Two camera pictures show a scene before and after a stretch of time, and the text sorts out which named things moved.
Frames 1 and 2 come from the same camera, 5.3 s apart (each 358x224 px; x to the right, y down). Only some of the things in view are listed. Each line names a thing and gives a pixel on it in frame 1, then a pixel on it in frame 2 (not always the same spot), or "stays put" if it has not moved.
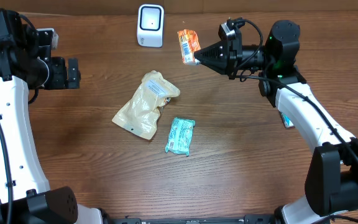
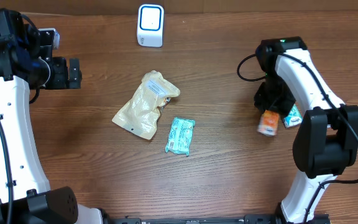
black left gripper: [62, 74] stays put
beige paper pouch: [140, 114] stays put
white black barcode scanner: [150, 25] stays put
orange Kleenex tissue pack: [189, 43] to [268, 123]
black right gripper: [223, 48] to [264, 101]
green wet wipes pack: [179, 135] stays put
